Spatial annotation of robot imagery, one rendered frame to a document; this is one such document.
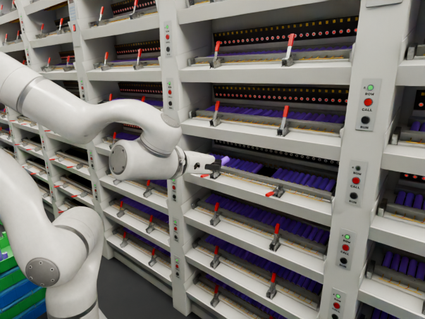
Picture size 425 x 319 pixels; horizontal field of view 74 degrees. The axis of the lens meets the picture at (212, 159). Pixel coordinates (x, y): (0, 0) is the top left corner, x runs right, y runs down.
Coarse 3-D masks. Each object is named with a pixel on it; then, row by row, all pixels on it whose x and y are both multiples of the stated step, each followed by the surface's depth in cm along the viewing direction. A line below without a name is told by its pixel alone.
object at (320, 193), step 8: (224, 168) 108; (232, 168) 107; (232, 176) 104; (240, 176) 104; (248, 176) 101; (256, 176) 99; (264, 176) 98; (272, 184) 96; (288, 184) 92; (296, 184) 91; (288, 192) 90; (304, 192) 89; (312, 192) 87; (320, 192) 85; (328, 192) 85; (320, 200) 84
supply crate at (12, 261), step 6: (0, 240) 136; (6, 240) 138; (0, 246) 136; (6, 246) 138; (12, 252) 134; (6, 258) 121; (12, 258) 123; (0, 264) 119; (6, 264) 121; (12, 264) 123; (0, 270) 120; (6, 270) 122
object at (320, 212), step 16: (208, 144) 126; (240, 160) 116; (288, 160) 103; (304, 160) 100; (192, 176) 113; (208, 176) 109; (224, 176) 107; (224, 192) 105; (240, 192) 99; (256, 192) 95; (288, 208) 88; (304, 208) 84; (320, 208) 83
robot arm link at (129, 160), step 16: (128, 144) 56; (144, 144) 57; (112, 160) 58; (128, 160) 55; (144, 160) 57; (160, 160) 59; (176, 160) 64; (128, 176) 56; (144, 176) 59; (160, 176) 62
